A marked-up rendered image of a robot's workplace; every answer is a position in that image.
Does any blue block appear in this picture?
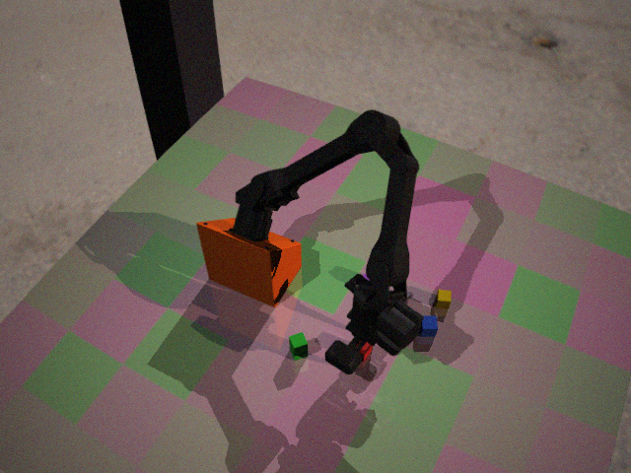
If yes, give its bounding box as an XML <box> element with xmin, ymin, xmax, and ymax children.
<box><xmin>420</xmin><ymin>315</ymin><xmax>438</xmax><ymax>337</ymax></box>

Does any yellow block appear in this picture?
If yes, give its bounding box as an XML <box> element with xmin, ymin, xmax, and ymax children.
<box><xmin>436</xmin><ymin>290</ymin><xmax>452</xmax><ymax>308</ymax></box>

